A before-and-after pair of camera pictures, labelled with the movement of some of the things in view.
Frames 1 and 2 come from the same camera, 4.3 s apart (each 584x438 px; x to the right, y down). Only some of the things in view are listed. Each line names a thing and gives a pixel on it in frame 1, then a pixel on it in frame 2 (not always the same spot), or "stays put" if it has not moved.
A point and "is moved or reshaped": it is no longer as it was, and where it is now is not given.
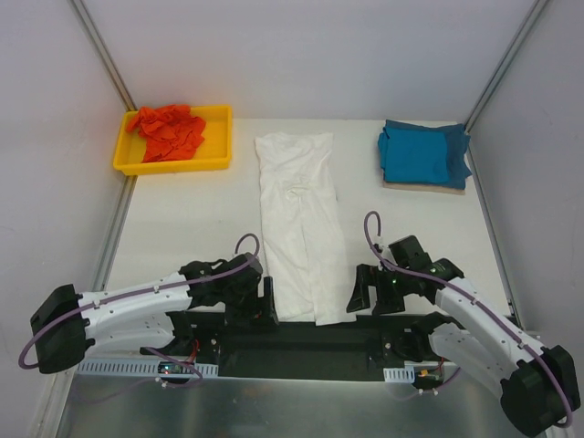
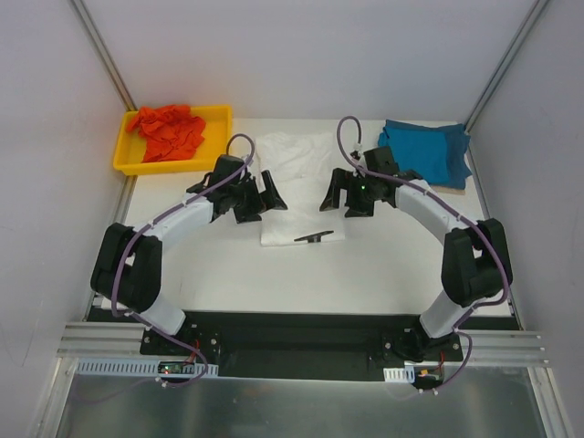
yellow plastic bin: x=213 y=151 stays put
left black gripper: x=255 y=303 → x=251 y=201
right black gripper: x=377 y=283 → x=352 y=195
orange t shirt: x=169 y=131 stays put
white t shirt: x=300 y=227 is moved or reshaped
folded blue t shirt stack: x=436 y=155 stays put
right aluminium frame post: x=505 y=64 stays put
